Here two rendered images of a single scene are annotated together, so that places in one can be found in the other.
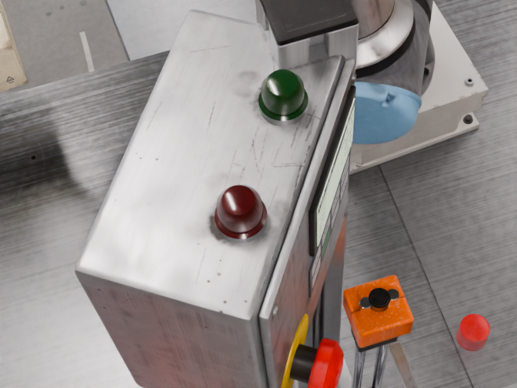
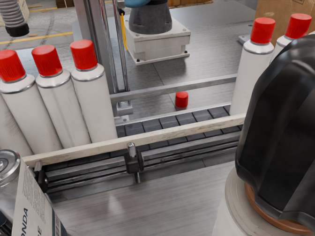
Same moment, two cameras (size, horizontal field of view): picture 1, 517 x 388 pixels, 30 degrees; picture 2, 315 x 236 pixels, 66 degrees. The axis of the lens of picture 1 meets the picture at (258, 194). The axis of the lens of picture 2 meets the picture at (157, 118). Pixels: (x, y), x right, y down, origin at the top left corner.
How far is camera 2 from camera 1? 0.71 m
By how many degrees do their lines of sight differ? 21
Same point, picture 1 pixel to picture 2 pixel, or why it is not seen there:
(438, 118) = (173, 42)
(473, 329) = (181, 94)
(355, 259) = (138, 83)
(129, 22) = (78, 36)
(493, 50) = (196, 41)
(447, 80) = (176, 29)
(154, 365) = not seen: outside the picture
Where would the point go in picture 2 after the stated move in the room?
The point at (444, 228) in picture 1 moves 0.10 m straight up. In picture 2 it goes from (174, 76) to (175, 46)
